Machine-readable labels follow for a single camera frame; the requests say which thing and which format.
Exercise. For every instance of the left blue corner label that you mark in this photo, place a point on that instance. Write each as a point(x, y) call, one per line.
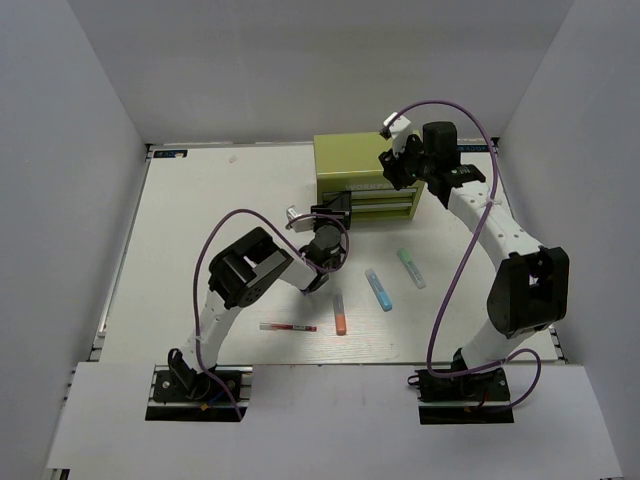
point(170, 154)

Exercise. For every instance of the red pen refill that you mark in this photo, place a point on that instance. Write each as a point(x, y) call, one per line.
point(287, 327)

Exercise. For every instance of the green metal drawer chest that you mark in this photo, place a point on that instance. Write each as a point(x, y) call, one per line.
point(350, 163)

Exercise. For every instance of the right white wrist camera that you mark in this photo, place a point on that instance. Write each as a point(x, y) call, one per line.
point(397, 129)

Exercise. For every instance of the blue highlighter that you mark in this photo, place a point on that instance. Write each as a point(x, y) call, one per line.
point(378, 290)

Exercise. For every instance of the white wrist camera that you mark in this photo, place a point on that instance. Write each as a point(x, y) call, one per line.
point(397, 129)
point(297, 221)

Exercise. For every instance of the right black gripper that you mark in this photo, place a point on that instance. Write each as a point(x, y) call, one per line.
point(394, 165)

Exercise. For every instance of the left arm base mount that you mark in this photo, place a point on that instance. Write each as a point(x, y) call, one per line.
point(169, 401)

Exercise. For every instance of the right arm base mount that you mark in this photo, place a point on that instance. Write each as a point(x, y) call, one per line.
point(477, 399)

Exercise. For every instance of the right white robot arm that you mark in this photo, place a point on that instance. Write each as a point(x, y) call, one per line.
point(530, 290)

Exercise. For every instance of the right blue corner label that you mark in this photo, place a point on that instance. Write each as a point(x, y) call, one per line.
point(472, 148)

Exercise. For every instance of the green highlighter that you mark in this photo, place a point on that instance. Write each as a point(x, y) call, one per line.
point(411, 268)

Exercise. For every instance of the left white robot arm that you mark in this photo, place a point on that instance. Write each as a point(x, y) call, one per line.
point(241, 274)

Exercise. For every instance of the blue corner label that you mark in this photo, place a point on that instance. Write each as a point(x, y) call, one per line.
point(170, 154)
point(472, 148)

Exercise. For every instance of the orange highlighter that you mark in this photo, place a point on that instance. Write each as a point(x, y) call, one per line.
point(339, 313)

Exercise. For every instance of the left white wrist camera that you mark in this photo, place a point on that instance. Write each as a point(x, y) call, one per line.
point(297, 221)

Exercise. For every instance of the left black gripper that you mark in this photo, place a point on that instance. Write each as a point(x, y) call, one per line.
point(340, 207)

